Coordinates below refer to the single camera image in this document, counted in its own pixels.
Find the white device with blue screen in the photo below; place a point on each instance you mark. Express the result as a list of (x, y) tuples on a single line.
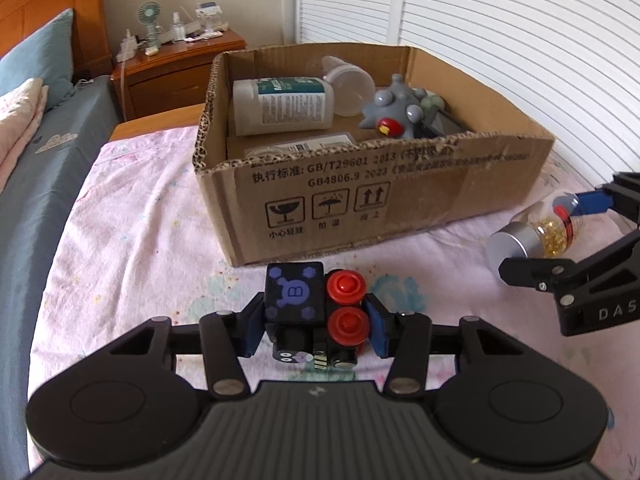
[(207, 10)]

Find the blue-grey bedsheet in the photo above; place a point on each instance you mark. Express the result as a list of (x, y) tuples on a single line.
[(50, 210)]

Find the clear plastic package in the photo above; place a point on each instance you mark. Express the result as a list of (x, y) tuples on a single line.
[(300, 145)]

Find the pink floral quilt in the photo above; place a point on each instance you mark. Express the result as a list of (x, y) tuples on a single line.
[(15, 130)]

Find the pink floral bedsheet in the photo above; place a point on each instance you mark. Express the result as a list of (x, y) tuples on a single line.
[(150, 235)]

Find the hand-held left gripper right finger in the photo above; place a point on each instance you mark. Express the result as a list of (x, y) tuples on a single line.
[(377, 327)]

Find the blue pillow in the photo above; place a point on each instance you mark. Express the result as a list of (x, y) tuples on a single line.
[(35, 60)]

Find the translucent plastic cup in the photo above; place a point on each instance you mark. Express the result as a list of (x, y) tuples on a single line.
[(350, 87)]

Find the clear jar of yellow capsules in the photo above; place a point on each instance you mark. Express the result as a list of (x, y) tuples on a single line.
[(520, 242)]

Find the cardboard box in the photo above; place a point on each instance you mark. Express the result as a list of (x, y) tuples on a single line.
[(400, 185)]

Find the black toy train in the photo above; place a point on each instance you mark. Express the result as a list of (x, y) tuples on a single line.
[(292, 292)]

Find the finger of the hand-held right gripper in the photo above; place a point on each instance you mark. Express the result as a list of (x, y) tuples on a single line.
[(540, 270), (595, 202)]

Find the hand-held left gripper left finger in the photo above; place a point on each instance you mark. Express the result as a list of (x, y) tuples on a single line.
[(252, 332)]

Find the wooden nightstand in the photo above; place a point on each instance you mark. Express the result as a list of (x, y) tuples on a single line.
[(165, 75)]

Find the small green desk fan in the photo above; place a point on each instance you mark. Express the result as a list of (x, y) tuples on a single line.
[(149, 12)]

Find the grey big-eyed toy figure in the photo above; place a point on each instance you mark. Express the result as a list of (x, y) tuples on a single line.
[(395, 110)]

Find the white bottle with teal label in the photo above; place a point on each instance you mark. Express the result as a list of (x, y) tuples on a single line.
[(280, 107)]

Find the white louvered closet door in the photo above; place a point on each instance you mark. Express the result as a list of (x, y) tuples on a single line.
[(350, 0), (525, 35)]

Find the white charger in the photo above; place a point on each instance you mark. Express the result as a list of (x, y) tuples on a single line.
[(127, 47)]

